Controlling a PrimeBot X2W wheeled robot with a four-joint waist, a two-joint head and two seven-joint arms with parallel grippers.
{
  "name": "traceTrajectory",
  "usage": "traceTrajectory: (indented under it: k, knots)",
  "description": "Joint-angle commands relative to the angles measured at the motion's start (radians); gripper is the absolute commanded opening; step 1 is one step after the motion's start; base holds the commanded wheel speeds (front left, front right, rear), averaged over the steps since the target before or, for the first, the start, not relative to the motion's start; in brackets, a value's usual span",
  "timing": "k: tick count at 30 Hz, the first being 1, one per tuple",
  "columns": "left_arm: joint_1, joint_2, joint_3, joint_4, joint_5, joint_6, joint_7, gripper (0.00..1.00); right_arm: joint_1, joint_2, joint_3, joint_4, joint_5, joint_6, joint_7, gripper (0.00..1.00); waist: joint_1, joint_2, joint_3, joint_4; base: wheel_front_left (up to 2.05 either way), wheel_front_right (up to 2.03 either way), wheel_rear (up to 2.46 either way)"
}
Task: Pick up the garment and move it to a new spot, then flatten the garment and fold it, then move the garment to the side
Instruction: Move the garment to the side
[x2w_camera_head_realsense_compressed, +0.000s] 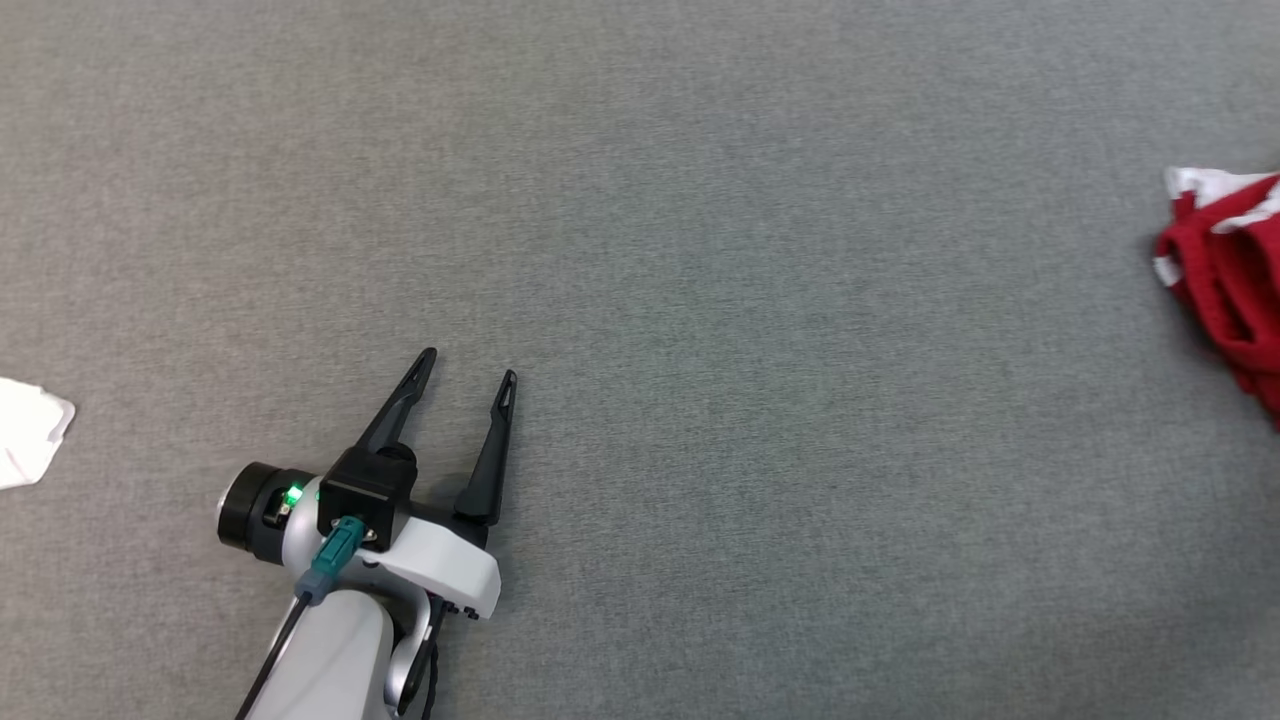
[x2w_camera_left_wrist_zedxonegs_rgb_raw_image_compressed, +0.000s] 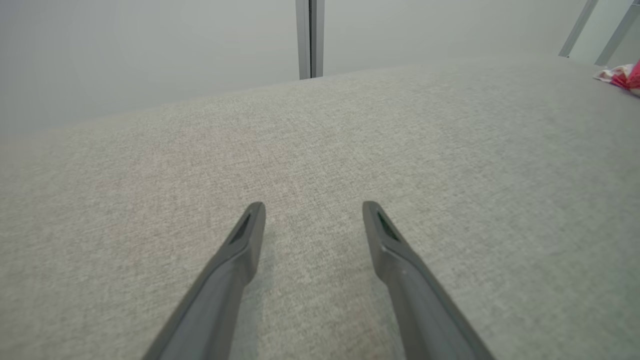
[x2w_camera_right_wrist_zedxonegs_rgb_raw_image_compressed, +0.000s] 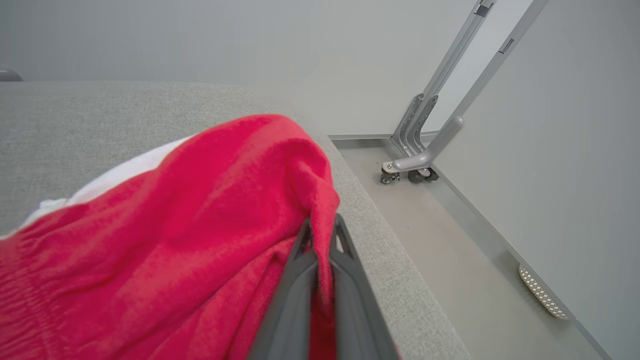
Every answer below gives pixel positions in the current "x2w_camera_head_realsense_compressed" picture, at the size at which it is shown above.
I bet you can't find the black cable teal connector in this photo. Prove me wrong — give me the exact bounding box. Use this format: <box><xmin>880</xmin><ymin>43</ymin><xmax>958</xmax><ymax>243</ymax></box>
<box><xmin>235</xmin><ymin>516</ymin><xmax>366</xmax><ymax>720</ymax></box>

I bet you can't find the black braided cable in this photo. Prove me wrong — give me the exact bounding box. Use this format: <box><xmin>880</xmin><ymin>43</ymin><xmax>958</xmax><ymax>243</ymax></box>
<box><xmin>398</xmin><ymin>595</ymin><xmax>447</xmax><ymax>720</ymax></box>

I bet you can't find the red white basketball jersey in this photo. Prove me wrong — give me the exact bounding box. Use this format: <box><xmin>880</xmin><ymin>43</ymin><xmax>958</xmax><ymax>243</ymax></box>
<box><xmin>0</xmin><ymin>377</ymin><xmax>77</xmax><ymax>491</ymax></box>

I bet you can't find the red basketball shorts white trim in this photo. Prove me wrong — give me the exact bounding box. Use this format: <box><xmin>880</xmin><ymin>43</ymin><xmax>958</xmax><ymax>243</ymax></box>
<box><xmin>1153</xmin><ymin>166</ymin><xmax>1280</xmax><ymax>431</ymax></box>

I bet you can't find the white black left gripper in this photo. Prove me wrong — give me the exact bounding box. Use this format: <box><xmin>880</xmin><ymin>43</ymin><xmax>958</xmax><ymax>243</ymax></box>
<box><xmin>355</xmin><ymin>347</ymin><xmax>518</xmax><ymax>622</ymax></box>

